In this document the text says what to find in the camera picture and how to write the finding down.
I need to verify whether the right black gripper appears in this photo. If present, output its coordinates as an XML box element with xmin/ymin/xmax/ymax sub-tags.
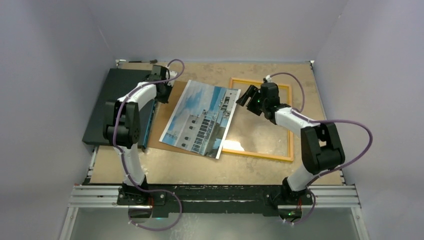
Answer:
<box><xmin>236</xmin><ymin>84</ymin><xmax>268</xmax><ymax>116</ymax></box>

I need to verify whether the yellow picture frame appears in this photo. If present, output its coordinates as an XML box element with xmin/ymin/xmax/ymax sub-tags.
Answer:
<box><xmin>221</xmin><ymin>77</ymin><xmax>295</xmax><ymax>163</ymax></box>

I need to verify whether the clear acrylic sheet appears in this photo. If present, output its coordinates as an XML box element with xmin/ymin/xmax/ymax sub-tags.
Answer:
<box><xmin>223</xmin><ymin>104</ymin><xmax>289</xmax><ymax>156</ymax></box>

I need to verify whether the building and sky photo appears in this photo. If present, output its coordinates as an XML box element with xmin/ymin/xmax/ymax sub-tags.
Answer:
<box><xmin>159</xmin><ymin>80</ymin><xmax>241</xmax><ymax>159</ymax></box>

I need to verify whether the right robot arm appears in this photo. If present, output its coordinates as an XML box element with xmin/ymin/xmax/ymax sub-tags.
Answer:
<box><xmin>236</xmin><ymin>82</ymin><xmax>346</xmax><ymax>204</ymax></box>

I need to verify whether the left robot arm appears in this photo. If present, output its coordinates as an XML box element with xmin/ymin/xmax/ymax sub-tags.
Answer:
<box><xmin>103</xmin><ymin>65</ymin><xmax>178</xmax><ymax>205</ymax></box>

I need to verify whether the brown backing board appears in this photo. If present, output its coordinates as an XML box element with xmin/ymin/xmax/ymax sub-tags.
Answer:
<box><xmin>147</xmin><ymin>80</ymin><xmax>197</xmax><ymax>156</ymax></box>

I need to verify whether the dark blue flat box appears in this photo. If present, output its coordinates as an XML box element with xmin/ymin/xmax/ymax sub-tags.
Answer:
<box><xmin>82</xmin><ymin>67</ymin><xmax>158</xmax><ymax>153</ymax></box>

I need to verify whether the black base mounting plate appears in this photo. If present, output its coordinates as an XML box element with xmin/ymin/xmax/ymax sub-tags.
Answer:
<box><xmin>117</xmin><ymin>183</ymin><xmax>313</xmax><ymax>218</ymax></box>

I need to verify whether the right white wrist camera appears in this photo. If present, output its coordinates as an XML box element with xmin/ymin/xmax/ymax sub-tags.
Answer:
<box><xmin>263</xmin><ymin>75</ymin><xmax>272</xmax><ymax>83</ymax></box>

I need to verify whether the aluminium rail frame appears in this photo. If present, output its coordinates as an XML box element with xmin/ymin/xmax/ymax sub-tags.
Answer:
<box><xmin>59</xmin><ymin>185</ymin><xmax>370</xmax><ymax>240</ymax></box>

